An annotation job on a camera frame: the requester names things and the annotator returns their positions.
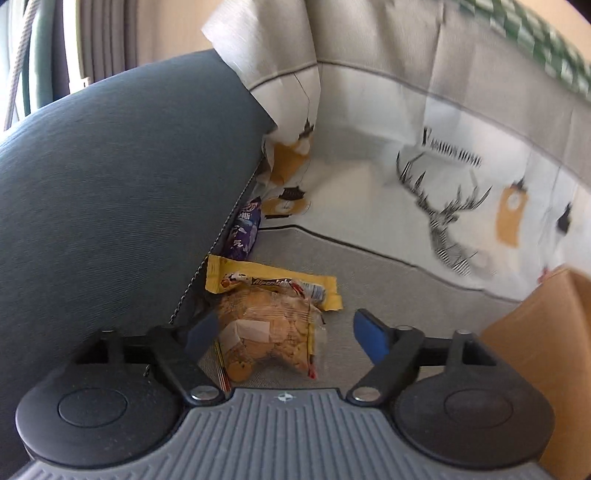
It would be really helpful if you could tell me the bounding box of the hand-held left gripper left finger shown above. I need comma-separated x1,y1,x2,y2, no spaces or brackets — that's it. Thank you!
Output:
74,313,221,407

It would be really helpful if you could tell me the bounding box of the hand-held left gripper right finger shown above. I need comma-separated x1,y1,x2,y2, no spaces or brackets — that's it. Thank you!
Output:
346,309,506,407

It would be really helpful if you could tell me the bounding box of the clear cookie packet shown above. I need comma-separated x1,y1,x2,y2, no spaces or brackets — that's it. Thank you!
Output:
213,284,326,381

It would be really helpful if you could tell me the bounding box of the cardboard box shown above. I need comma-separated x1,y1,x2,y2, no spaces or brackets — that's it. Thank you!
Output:
480,265,591,480

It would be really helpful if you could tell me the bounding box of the yellow snack packet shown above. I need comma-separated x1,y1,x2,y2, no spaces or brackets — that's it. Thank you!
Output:
204,254,343,313

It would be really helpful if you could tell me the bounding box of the purple snack packet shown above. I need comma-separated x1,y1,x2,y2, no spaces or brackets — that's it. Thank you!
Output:
224,196,264,261

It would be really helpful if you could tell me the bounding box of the grey deer printed cloth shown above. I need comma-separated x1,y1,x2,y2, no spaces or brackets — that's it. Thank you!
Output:
198,0,591,393

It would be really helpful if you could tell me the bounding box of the grey curtain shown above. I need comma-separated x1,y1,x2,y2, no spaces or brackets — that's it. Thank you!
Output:
51,0,139,88

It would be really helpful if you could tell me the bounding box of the green checked cloth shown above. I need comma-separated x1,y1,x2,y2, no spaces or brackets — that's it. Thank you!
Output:
455,0,591,100

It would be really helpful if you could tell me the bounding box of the grey cord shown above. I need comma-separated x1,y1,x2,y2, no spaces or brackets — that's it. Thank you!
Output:
4,0,43,132

